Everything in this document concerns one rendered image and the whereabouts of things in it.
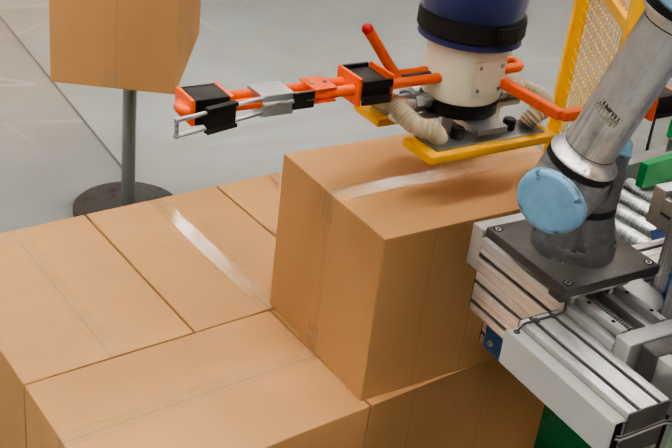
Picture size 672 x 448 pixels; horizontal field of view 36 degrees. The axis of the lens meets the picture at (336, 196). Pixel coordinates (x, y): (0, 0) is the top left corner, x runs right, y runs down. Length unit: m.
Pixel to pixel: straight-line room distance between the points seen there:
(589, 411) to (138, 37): 2.09
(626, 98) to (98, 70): 2.14
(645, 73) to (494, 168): 0.85
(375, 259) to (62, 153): 2.52
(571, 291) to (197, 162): 2.76
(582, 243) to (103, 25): 1.94
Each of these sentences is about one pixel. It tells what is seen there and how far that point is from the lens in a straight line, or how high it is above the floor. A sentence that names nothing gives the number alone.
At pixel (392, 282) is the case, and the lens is 2.08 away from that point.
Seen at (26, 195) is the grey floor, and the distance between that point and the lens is 4.08.
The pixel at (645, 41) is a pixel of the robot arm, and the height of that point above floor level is 1.49.
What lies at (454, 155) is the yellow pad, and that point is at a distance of 2.10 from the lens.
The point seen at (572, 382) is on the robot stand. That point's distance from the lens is 1.73.
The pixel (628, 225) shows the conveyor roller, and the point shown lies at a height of 0.51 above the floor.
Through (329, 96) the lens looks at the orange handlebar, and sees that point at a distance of 2.01.
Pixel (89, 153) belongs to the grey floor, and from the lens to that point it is 4.39.
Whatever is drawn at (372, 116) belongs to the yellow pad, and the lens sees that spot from 2.22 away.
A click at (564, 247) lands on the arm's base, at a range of 1.84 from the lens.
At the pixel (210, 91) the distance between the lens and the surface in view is 1.91.
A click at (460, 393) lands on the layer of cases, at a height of 0.47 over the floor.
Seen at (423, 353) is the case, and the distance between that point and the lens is 2.26.
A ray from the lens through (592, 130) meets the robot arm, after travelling 1.63.
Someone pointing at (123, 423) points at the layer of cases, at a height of 0.54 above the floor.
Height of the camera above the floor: 1.94
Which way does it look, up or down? 28 degrees down
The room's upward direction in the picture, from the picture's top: 7 degrees clockwise
